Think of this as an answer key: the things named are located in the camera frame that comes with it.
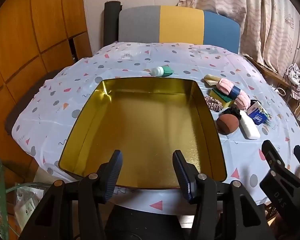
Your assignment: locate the green yellow sponge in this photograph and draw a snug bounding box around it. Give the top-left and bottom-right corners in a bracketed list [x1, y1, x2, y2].
[209, 87, 237, 108]

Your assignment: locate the black rolled mat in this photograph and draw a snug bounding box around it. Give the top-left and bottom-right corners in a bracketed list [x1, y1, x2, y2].
[104, 1, 122, 48]

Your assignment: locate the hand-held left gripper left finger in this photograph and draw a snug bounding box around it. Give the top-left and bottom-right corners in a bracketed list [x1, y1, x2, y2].
[27, 149, 123, 240]

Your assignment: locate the grey yellow blue chair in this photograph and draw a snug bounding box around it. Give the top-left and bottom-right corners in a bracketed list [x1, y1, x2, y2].
[118, 5, 241, 54]

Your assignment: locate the pink patterned curtain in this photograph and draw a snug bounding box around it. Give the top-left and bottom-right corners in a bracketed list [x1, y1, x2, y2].
[179, 0, 300, 79]

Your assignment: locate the patterned white tablecloth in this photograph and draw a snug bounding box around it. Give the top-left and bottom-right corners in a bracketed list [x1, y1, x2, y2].
[11, 41, 300, 217]

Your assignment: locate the pile of striped clothes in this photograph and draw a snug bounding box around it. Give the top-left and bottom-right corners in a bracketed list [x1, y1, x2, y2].
[284, 64, 300, 99]

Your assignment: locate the beige bandage roll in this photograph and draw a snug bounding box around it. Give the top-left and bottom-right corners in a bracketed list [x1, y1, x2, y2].
[203, 74, 220, 85]

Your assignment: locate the brown makeup sponge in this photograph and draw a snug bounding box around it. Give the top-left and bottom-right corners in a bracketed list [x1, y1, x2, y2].
[216, 114, 240, 135]

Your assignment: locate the white foam sponge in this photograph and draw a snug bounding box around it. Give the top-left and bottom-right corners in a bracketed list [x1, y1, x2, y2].
[239, 110, 261, 139]

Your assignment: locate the small green white bottle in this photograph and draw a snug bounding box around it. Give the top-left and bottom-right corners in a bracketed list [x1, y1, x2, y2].
[151, 65, 174, 77]

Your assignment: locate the green fringed item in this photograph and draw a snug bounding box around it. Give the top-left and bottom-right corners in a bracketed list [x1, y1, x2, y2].
[260, 107, 272, 126]

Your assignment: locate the wooden wardrobe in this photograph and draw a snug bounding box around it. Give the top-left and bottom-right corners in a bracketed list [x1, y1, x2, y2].
[0, 0, 93, 180]

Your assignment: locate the black beaded braided hairpiece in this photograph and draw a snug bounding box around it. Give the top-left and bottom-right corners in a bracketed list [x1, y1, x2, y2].
[224, 99, 259, 120]

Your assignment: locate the wooden bench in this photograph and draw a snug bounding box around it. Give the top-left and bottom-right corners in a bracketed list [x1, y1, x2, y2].
[242, 55, 290, 88]

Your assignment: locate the blue tissue packet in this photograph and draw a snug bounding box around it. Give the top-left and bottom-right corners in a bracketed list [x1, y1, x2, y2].
[247, 102, 268, 126]

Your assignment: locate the gold rectangular tin box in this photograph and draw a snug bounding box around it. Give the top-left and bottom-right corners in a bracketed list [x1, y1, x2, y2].
[58, 77, 227, 189]

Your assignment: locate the pink satin scrunchie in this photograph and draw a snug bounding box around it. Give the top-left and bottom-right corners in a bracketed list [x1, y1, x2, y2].
[205, 96, 223, 111]

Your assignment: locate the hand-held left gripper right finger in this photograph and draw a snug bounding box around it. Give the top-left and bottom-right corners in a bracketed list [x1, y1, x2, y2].
[172, 150, 275, 240]

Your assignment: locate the clear plastic bag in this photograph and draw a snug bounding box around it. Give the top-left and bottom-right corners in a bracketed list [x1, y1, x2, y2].
[5, 182, 44, 230]

